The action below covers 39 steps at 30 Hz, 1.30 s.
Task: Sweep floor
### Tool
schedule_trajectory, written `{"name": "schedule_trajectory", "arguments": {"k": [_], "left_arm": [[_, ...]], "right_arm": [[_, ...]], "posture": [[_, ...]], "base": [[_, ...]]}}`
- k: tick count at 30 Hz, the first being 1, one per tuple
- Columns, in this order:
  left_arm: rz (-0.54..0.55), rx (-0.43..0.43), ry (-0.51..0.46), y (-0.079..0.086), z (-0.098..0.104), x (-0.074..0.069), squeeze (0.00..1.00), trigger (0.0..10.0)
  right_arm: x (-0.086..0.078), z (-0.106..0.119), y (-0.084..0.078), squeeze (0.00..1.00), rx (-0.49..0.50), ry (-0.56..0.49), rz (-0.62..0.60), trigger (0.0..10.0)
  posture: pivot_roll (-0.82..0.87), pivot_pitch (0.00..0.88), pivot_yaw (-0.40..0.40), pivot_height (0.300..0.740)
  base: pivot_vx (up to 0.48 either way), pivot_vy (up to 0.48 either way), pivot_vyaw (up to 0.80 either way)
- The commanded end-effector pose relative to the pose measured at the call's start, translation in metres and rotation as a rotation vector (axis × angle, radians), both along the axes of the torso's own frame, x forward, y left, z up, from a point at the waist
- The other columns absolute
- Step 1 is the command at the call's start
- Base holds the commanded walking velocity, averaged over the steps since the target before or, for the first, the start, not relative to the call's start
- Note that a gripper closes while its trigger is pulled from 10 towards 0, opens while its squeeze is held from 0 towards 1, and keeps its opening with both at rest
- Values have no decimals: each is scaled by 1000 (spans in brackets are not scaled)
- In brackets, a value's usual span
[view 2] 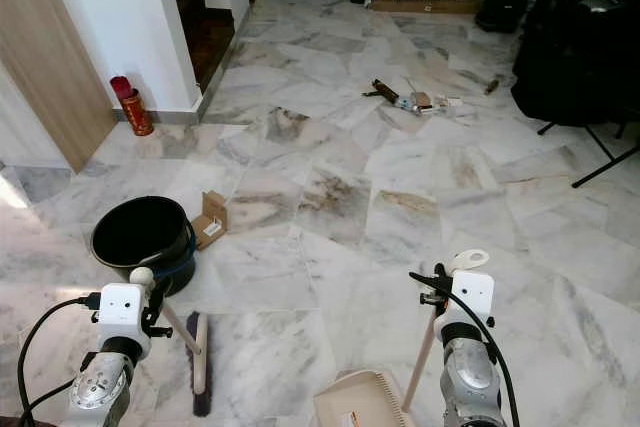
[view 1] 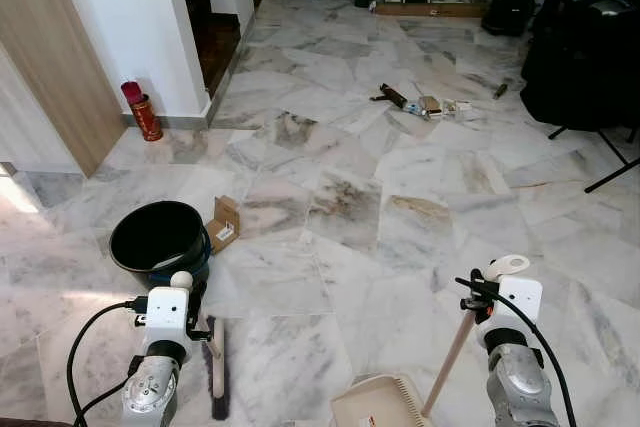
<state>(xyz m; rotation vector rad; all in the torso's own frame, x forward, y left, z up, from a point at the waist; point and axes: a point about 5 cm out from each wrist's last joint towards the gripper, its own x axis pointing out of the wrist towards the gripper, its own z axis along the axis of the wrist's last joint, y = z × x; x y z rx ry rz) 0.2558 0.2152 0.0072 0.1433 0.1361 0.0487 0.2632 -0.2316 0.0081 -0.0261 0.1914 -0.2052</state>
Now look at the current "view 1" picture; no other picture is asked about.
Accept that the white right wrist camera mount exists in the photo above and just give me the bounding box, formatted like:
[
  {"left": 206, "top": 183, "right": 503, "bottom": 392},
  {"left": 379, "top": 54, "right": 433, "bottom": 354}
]
[{"left": 478, "top": 275, "right": 544, "bottom": 333}]

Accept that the black plastic bucket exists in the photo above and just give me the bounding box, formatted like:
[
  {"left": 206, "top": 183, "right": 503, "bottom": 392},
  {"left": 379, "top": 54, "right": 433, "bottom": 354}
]
[{"left": 108, "top": 200, "right": 213, "bottom": 293}]

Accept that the black cloth covered furniture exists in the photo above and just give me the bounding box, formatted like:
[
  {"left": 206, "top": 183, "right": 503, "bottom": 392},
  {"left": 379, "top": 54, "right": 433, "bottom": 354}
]
[{"left": 520, "top": 0, "right": 640, "bottom": 133}]

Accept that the beige dustpan with wooden handle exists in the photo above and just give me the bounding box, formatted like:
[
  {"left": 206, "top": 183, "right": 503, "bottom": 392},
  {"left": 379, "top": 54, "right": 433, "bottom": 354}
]
[{"left": 330, "top": 254, "right": 532, "bottom": 427}]

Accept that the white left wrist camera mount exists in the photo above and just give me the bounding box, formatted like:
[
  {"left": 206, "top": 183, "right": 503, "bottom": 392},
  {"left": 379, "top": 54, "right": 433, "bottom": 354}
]
[{"left": 140, "top": 287, "right": 193, "bottom": 348}]

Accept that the light wood door panel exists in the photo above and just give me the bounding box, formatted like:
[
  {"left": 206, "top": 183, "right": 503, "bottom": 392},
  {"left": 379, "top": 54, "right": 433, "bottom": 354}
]
[{"left": 0, "top": 0, "right": 126, "bottom": 178}]

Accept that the wooden broom with dark bristles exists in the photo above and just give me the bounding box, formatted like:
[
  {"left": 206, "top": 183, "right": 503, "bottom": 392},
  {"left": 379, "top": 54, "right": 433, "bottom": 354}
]
[{"left": 170, "top": 270, "right": 233, "bottom": 421}]

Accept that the wooden base board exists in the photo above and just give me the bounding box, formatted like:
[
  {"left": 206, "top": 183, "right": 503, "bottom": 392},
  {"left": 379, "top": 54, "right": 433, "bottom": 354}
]
[{"left": 375, "top": 2, "right": 488, "bottom": 18}]

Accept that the black backpack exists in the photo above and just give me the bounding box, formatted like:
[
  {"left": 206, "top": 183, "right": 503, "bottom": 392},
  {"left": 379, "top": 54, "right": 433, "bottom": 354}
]
[{"left": 482, "top": 0, "right": 537, "bottom": 36}]

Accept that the red cylindrical canister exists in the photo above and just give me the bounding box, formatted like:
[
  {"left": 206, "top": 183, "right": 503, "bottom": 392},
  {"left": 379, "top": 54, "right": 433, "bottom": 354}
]
[{"left": 120, "top": 80, "right": 164, "bottom": 143}]

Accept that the small cardboard box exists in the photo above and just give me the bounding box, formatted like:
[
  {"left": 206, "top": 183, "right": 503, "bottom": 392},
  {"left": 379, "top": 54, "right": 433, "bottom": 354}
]
[{"left": 207, "top": 195, "right": 243, "bottom": 254}]

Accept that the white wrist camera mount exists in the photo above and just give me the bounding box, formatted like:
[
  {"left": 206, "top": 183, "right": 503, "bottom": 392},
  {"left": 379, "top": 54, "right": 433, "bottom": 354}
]
[
  {"left": 140, "top": 287, "right": 193, "bottom": 348},
  {"left": 478, "top": 275, "right": 544, "bottom": 333}
]

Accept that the clear plastic bottle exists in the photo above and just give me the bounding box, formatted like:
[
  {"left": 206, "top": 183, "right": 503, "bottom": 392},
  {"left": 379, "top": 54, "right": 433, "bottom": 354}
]
[{"left": 405, "top": 102, "right": 443, "bottom": 120}]

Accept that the dark wooden staircase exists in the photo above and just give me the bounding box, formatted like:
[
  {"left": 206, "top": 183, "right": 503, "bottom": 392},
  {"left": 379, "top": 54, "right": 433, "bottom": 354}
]
[{"left": 183, "top": 0, "right": 243, "bottom": 98}]

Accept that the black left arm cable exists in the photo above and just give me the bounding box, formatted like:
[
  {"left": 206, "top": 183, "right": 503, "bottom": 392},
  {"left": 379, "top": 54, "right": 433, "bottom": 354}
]
[{"left": 65, "top": 297, "right": 151, "bottom": 427}]

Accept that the black metal stand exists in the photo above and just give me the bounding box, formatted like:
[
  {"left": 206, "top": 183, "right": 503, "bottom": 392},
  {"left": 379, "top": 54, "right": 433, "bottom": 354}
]
[{"left": 548, "top": 125, "right": 640, "bottom": 194}]

